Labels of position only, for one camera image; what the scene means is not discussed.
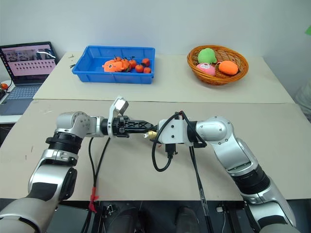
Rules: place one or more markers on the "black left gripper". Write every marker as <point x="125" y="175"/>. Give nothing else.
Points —
<point x="121" y="127"/>

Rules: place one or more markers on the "small brass padlock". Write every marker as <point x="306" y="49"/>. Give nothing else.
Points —
<point x="152" y="135"/>

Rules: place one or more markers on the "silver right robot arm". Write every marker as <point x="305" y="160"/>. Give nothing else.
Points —
<point x="218" y="131"/>

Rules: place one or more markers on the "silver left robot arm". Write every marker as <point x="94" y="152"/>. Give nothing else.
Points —
<point x="80" y="123"/>

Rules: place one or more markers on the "small toy orange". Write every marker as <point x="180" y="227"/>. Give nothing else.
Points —
<point x="132" y="63"/>
<point x="146" y="62"/>
<point x="117" y="59"/>
<point x="4" y="86"/>
<point x="126" y="64"/>
<point x="139" y="68"/>
<point x="147" y="70"/>

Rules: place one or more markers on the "orange plush fish toy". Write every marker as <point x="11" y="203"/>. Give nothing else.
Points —
<point x="113" y="66"/>

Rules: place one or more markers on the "blue plastic bin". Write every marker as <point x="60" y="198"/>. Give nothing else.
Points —
<point x="93" y="68"/>

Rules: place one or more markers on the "brown wicker basket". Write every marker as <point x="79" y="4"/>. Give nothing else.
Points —
<point x="212" y="78"/>

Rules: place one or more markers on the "pink plush toy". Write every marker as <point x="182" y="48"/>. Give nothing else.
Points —
<point x="205" y="69"/>

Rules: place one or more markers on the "green plush toy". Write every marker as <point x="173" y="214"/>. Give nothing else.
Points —
<point x="206" y="55"/>

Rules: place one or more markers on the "orange plush fruit toy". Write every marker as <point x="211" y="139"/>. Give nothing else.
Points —
<point x="228" y="67"/>

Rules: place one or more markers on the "small white plug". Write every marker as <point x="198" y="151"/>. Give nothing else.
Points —
<point x="220" y="209"/>

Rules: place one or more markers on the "grey laptop computer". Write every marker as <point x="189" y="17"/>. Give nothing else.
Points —
<point x="26" y="65"/>

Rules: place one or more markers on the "black desk device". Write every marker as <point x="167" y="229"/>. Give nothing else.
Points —
<point x="2" y="94"/>

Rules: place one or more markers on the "green paper piece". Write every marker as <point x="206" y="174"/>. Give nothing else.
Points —
<point x="308" y="29"/>

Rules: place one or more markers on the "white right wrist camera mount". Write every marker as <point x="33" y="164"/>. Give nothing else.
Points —
<point x="175" y="131"/>

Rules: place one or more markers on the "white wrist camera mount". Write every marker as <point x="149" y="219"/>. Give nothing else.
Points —
<point x="113" y="110"/>
<point x="175" y="131"/>

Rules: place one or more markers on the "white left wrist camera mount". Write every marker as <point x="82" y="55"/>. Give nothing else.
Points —
<point x="113" y="110"/>

